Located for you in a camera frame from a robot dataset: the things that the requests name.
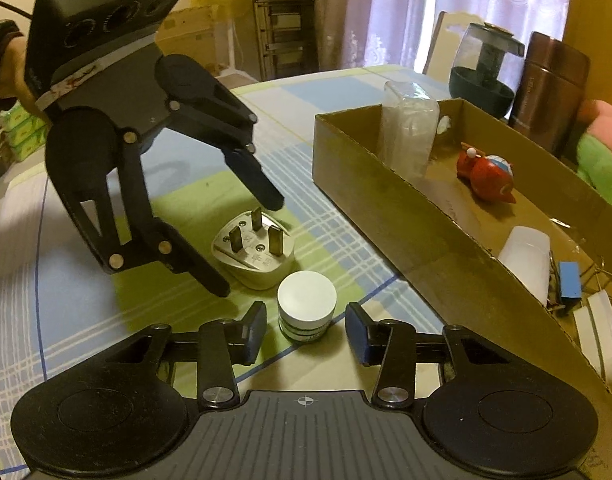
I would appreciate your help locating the wooden chair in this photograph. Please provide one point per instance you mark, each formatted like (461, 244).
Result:
(447, 35)

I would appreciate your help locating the pink star plush toy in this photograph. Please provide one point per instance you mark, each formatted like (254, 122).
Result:
(594, 148)

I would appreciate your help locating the black camera box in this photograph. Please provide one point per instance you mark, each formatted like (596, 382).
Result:
(65, 35)

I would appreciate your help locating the red toy figure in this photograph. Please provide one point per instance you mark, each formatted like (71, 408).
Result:
(490, 177)

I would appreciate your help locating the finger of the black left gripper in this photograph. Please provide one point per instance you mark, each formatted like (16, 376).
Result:
(95, 167)
(200, 107)

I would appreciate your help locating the brown metal thermos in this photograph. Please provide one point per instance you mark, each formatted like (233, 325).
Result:
(550, 92)

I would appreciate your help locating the cardboard carton background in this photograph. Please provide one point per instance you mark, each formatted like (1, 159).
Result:
(198, 33)

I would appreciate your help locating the white oblong plastic device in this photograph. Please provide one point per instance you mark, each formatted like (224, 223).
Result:
(526, 253)

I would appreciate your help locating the dark shelf unit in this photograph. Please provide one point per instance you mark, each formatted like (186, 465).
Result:
(286, 37)

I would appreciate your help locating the metal wire rack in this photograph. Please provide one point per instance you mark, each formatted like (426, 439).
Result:
(600, 269)

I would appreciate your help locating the left hand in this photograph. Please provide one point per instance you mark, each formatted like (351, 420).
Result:
(13, 87)

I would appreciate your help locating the blue binder clip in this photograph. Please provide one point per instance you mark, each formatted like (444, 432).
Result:
(566, 285)

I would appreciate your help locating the glass jar dark base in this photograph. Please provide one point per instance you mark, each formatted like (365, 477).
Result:
(487, 68)

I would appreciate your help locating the brown cardboard box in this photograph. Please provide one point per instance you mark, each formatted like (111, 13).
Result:
(446, 243)

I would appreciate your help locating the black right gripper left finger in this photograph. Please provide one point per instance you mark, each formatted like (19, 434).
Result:
(215, 348)

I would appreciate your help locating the white UK plug adapter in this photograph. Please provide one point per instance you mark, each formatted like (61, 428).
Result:
(256, 249)

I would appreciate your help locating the clear plastic swab container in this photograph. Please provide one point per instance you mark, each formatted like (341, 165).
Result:
(407, 130)

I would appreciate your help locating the lilac curtain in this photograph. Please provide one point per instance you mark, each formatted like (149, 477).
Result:
(355, 33)

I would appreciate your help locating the checked tablecloth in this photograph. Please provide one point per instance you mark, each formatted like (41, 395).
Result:
(58, 307)

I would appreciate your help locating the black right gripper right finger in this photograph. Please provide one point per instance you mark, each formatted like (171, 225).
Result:
(396, 348)

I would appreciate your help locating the white rectangular lidded case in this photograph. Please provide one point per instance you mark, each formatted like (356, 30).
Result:
(594, 326)

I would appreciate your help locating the small white lidded jar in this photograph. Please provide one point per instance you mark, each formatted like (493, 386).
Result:
(306, 304)

